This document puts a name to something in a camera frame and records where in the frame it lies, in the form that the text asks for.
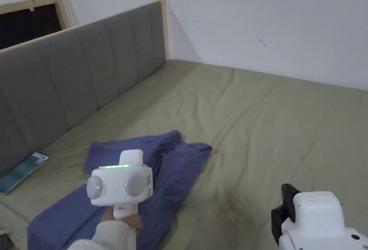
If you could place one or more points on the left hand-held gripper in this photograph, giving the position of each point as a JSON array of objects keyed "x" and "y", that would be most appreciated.
[{"x": 120, "y": 185}]

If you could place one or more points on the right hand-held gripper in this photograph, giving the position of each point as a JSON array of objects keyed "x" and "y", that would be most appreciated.
[{"x": 319, "y": 224}]

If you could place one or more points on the dark blue shirt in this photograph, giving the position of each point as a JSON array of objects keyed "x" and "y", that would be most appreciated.
[{"x": 172, "y": 181}]

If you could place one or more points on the person's left hand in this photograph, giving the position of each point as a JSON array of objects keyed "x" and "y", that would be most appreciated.
[{"x": 130, "y": 221}]

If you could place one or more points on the smartphone with dark screen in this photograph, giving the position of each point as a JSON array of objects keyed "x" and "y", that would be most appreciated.
[{"x": 23, "y": 172}]

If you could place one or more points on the bed with pale green sheet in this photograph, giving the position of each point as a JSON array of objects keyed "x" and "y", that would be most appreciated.
[{"x": 258, "y": 135}]

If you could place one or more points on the grey padded headboard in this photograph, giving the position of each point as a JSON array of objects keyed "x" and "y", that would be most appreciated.
[{"x": 72, "y": 77}]

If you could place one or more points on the wooden frame with black panel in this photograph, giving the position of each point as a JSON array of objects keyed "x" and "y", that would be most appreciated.
[{"x": 28, "y": 22}]

